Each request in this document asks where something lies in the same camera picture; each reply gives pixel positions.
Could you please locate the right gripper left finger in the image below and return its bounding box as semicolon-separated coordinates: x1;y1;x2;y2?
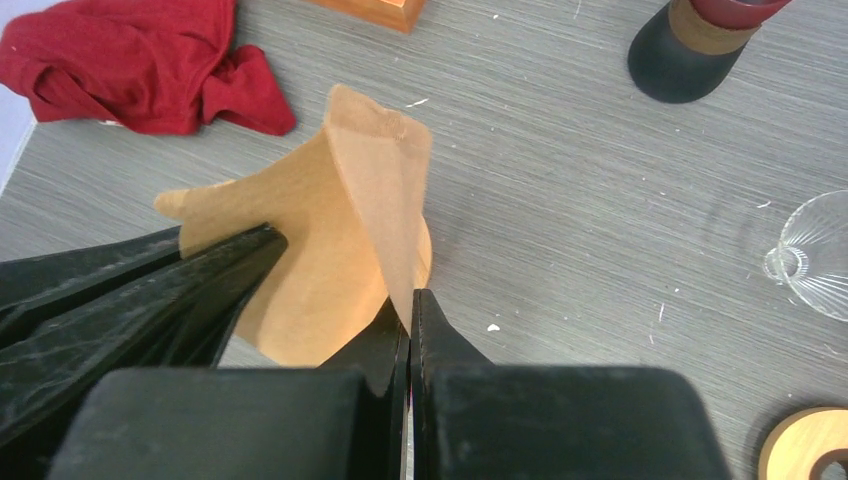
49;306;409;479

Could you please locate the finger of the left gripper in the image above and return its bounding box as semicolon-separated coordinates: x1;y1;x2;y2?
1;227;180;345
1;224;288;479

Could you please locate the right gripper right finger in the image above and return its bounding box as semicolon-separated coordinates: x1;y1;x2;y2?
410;289;731;479

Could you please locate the wooden dripper ring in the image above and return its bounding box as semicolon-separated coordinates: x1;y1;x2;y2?
757;406;848;480
357;221;434;339

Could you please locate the brown paper coffee filter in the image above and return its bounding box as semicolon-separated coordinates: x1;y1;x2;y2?
154;84;432;367

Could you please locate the clear glass dripper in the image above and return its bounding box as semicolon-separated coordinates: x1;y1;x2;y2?
763;190;847;322

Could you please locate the red cloth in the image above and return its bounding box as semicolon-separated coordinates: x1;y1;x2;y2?
1;1;297;136

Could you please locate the orange wooden compartment tray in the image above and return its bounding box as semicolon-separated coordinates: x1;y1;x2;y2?
309;0;427;34

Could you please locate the red black carafe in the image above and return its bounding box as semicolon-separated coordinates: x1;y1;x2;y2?
627;0;789;104

